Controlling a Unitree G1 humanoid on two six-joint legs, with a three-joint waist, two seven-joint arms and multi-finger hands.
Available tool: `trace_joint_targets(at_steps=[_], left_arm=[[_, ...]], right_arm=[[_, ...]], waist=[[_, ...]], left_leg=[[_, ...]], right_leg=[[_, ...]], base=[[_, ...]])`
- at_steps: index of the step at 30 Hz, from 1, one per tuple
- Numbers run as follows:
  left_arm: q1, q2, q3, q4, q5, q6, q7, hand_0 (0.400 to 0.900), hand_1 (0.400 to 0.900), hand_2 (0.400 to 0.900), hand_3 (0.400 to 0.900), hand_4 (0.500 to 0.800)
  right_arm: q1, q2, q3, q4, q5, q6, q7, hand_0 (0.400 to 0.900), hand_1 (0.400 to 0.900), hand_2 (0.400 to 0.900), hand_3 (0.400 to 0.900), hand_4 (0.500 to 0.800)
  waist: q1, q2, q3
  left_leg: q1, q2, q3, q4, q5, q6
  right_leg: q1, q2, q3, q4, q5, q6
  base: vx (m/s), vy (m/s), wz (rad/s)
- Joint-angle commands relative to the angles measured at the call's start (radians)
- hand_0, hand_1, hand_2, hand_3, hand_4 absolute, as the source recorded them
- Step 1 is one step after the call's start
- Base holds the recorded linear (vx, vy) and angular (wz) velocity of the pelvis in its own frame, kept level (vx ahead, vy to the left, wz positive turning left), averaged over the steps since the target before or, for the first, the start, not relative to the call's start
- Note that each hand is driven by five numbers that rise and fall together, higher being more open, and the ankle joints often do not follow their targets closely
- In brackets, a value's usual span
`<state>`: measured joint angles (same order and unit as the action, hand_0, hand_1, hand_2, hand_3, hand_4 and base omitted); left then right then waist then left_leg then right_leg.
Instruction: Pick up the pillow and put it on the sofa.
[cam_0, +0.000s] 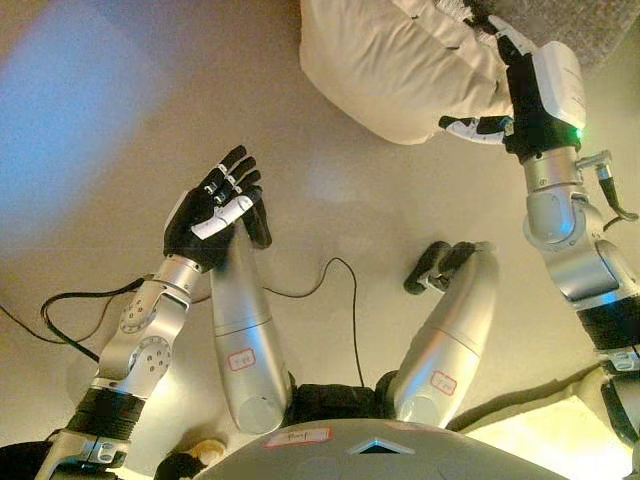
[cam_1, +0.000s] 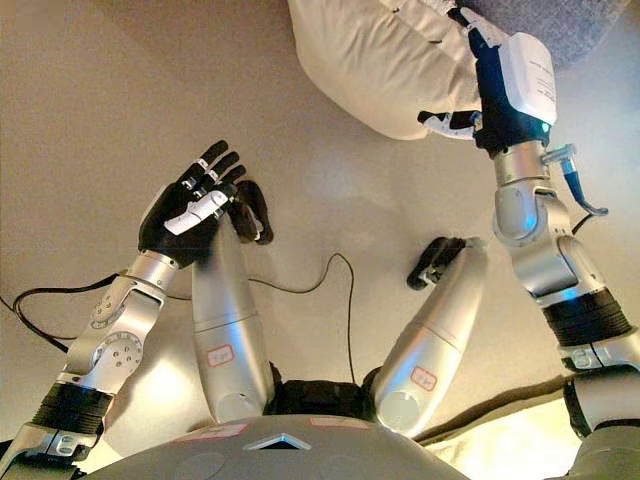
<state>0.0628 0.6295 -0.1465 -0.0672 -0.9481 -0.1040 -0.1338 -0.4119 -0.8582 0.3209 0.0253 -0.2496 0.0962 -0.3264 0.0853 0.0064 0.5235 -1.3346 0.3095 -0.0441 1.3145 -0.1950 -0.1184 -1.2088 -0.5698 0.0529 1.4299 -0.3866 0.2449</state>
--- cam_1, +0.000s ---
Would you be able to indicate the silver right robot leg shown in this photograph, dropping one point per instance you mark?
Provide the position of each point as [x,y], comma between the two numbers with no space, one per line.
[430,345]

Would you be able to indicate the black left robot foot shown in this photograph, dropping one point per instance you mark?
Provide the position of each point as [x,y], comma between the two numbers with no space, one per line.
[252,205]

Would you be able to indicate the cream cloth bedding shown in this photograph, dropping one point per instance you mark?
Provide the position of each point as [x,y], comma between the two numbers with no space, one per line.
[510,440]

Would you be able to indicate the grey fabric armchair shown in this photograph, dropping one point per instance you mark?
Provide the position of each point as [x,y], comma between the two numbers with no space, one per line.
[575,25]

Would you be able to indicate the cream tasselled pillow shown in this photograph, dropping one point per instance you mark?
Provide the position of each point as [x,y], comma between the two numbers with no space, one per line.
[380,65]

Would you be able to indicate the silver left robot leg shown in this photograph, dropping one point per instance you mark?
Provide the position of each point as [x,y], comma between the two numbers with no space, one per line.
[225,325]

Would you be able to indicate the black right robot foot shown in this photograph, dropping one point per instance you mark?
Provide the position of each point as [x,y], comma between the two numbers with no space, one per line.
[435,260]

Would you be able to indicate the black robot foot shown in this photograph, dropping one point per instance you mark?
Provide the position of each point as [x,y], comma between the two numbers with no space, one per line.
[435,260]
[252,205]

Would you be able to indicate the silver robot leg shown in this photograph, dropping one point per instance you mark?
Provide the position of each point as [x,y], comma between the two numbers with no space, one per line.
[225,325]
[430,345]

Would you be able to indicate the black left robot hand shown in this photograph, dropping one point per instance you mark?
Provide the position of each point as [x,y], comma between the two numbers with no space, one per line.
[175,220]

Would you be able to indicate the grey robot torso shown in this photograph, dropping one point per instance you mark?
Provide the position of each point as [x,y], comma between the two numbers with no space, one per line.
[280,455]

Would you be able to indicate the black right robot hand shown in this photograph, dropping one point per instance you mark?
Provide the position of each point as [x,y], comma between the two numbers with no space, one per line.
[505,110]

